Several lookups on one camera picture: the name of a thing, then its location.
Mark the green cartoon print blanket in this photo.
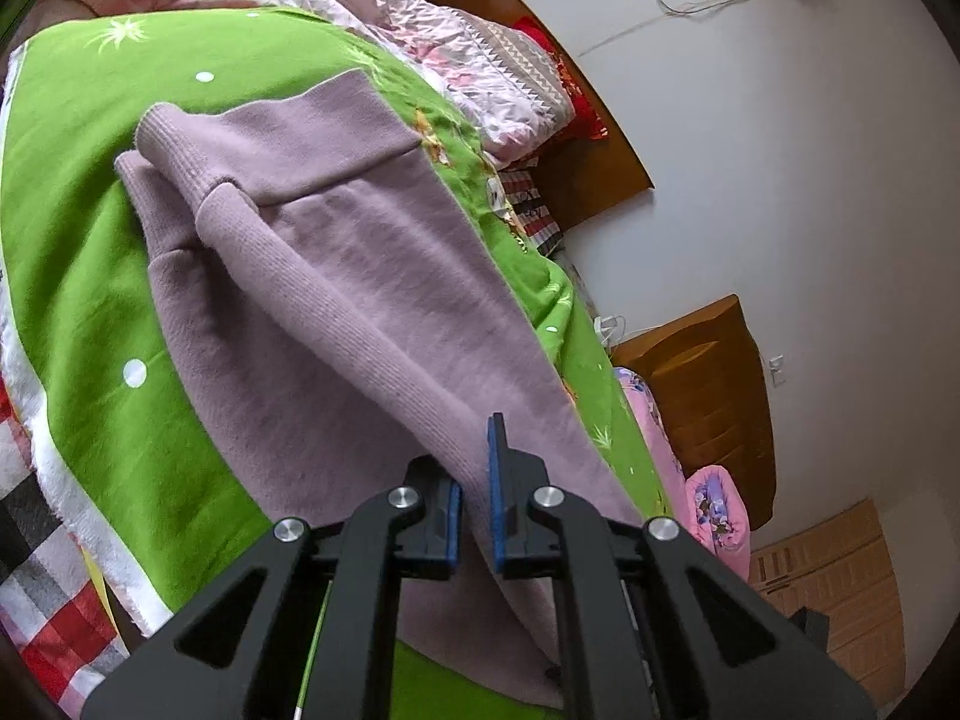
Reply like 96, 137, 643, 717
0, 6, 676, 720

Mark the pink floral cushion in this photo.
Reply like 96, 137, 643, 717
611, 366, 751, 578

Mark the red patterned pillow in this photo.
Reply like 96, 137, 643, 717
510, 19, 612, 143

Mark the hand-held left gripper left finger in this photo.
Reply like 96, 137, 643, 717
81, 456, 462, 720

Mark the wooden bed headboard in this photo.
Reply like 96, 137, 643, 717
405, 0, 657, 233
611, 294, 777, 533

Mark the lilac knit sweater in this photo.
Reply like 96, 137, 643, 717
114, 67, 646, 713

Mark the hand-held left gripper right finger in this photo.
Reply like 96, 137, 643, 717
486, 412, 878, 720

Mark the pink floral quilt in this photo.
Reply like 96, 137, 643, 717
64, 0, 578, 170

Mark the light wooden wardrobe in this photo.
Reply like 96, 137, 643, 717
750, 496, 912, 698

